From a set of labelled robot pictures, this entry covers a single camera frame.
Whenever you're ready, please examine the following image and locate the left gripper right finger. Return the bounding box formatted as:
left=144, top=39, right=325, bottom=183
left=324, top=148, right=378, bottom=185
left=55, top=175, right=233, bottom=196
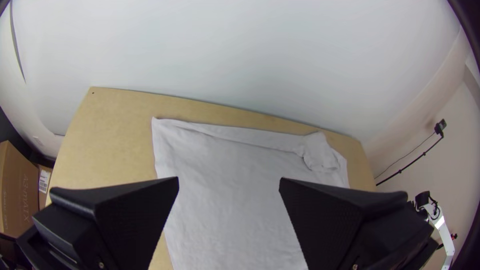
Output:
left=279, top=177, right=440, bottom=270

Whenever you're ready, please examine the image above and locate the black cable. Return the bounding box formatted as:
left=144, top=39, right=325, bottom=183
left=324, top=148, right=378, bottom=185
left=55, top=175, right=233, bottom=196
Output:
left=374, top=129, right=446, bottom=187

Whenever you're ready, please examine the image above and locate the grey t-shirt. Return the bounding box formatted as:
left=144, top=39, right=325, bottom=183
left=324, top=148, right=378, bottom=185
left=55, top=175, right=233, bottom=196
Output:
left=151, top=116, right=350, bottom=270

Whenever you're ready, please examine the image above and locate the small black camera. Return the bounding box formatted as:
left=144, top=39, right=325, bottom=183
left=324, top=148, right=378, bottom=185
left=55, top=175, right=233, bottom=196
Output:
left=433, top=118, right=448, bottom=139

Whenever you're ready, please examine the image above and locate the large cardboard box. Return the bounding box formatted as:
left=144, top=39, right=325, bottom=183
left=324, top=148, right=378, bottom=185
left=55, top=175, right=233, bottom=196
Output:
left=0, top=140, right=41, bottom=239

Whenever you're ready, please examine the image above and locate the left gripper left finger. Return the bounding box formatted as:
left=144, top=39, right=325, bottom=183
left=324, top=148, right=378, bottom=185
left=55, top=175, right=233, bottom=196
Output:
left=15, top=176, right=180, bottom=270

